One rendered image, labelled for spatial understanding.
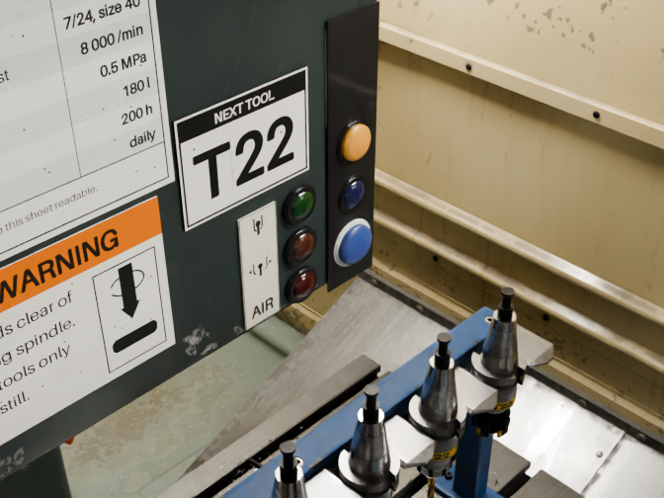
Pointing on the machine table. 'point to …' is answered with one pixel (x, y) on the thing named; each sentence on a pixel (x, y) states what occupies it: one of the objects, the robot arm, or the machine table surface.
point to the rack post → (468, 467)
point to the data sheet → (77, 114)
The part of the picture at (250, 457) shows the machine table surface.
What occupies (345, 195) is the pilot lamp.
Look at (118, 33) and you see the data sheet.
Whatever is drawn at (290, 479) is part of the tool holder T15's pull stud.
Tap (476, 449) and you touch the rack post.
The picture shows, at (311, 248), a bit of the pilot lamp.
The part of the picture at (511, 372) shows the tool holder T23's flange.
